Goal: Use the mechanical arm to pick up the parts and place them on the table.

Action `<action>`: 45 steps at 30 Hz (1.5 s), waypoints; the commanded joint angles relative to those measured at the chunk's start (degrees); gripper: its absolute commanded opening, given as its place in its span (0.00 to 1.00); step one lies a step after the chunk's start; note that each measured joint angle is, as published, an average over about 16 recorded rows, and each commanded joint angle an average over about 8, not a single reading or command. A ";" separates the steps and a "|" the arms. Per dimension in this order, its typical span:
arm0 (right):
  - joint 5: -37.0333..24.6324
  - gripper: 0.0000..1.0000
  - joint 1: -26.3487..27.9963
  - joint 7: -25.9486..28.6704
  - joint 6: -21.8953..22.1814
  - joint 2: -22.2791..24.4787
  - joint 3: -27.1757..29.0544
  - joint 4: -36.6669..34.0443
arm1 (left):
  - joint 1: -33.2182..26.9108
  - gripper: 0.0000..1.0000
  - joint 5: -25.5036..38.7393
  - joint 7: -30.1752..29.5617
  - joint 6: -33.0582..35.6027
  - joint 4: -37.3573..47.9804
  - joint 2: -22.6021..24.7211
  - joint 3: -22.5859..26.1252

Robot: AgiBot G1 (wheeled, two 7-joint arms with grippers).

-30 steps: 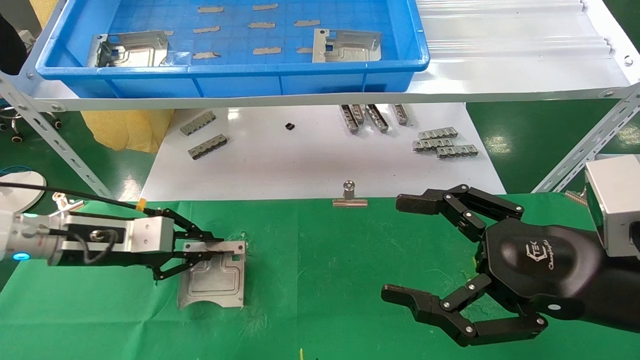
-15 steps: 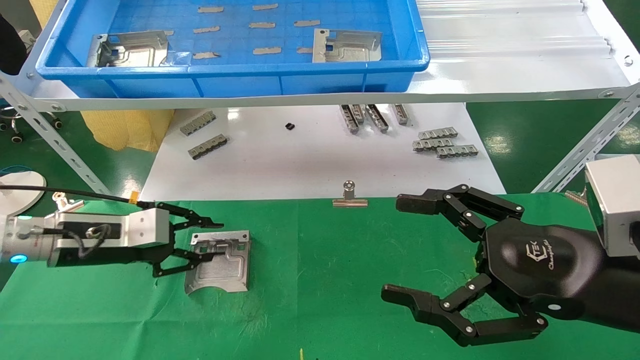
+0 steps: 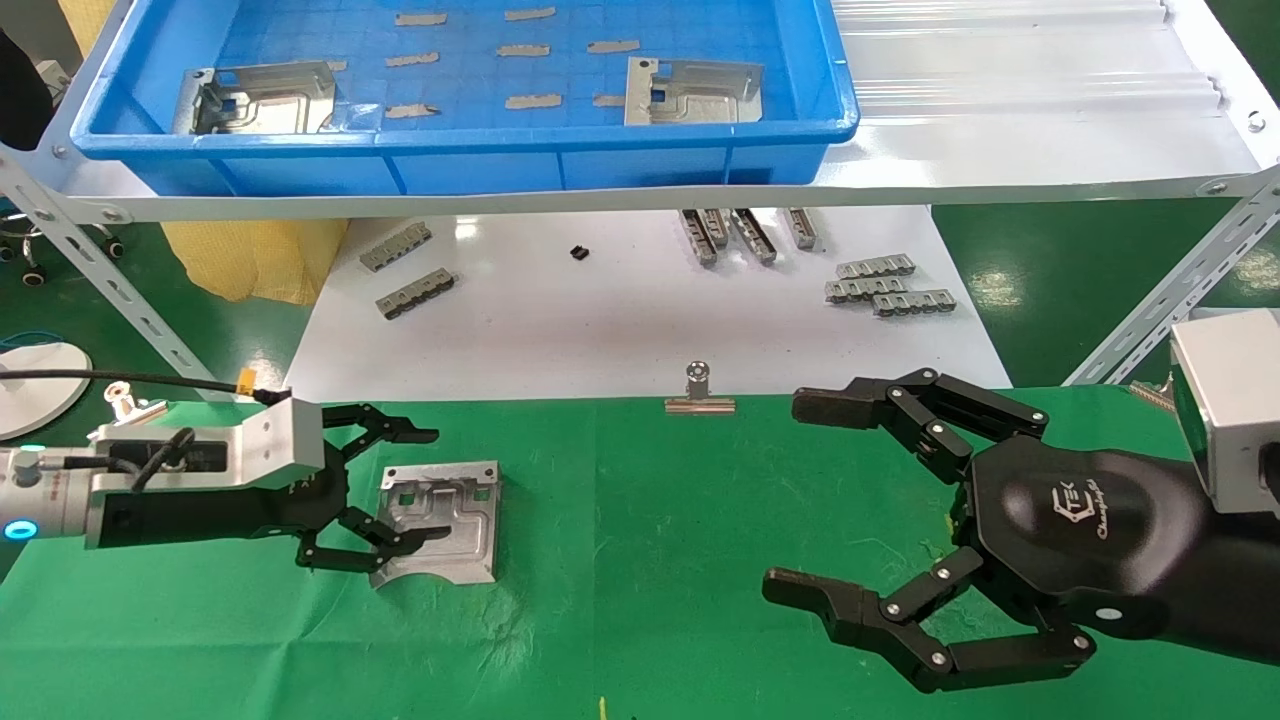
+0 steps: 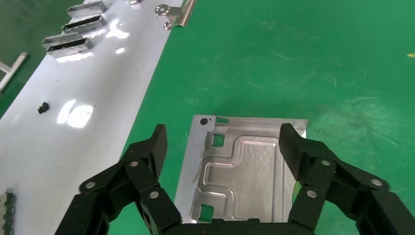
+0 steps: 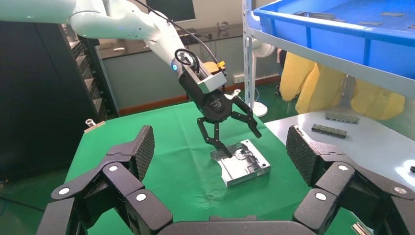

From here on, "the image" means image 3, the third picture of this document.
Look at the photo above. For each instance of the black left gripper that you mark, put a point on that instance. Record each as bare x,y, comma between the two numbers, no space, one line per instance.
200,515

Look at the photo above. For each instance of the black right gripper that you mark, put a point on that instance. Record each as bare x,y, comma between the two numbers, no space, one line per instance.
1080,520

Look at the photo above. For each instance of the stamped sheet metal bracket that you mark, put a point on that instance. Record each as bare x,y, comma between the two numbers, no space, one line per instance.
700,95
465,520
265,100

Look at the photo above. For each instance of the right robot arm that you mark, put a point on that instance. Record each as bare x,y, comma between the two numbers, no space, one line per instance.
1230,580

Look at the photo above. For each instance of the silver binder clip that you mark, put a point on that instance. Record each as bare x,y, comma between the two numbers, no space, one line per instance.
699,404
125,408

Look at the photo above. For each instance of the grey metal terminal strip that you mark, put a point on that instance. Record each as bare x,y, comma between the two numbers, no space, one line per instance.
863,290
876,267
697,240
716,227
396,247
753,237
416,294
914,303
802,230

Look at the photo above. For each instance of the green cloth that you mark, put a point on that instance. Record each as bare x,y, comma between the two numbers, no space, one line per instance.
640,600

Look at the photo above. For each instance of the yellow mesh bag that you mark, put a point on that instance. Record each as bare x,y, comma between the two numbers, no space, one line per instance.
250,260

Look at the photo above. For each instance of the blue plastic bin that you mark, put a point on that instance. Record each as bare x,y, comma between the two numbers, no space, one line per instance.
480,165

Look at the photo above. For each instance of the white metal shelf rack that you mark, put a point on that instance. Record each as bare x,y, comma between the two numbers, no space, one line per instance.
950,175

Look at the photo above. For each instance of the white round stand base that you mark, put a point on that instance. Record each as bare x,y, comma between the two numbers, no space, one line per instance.
45,400

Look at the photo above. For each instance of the clear plastic tape piece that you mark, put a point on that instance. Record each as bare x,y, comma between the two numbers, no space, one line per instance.
362,117

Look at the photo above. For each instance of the black chair base with casters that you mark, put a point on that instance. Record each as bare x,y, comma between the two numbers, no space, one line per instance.
33,272

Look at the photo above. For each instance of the clear corrugated plastic sheet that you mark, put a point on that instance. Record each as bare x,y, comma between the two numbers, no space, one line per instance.
1000,60

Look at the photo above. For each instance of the black chair back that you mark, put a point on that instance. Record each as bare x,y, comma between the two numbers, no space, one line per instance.
22,95

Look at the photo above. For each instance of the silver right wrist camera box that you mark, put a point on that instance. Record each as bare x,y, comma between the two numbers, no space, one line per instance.
1235,400

